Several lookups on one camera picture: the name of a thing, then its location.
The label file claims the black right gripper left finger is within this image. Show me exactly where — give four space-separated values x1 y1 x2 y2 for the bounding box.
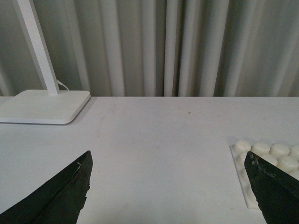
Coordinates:
0 151 92 224

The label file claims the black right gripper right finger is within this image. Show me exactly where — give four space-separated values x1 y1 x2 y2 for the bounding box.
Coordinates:
244 151 299 224

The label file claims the white studded base plate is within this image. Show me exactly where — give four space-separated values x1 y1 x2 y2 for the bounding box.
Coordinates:
230 140 299 210

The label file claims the white desk lamp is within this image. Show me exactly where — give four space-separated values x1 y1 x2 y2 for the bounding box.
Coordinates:
0 0 91 125

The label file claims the grey pleated curtain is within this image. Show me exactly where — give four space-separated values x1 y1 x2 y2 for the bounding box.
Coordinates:
0 0 299 97

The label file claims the white lamp power cable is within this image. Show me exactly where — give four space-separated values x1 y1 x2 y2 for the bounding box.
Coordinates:
57 79 71 91

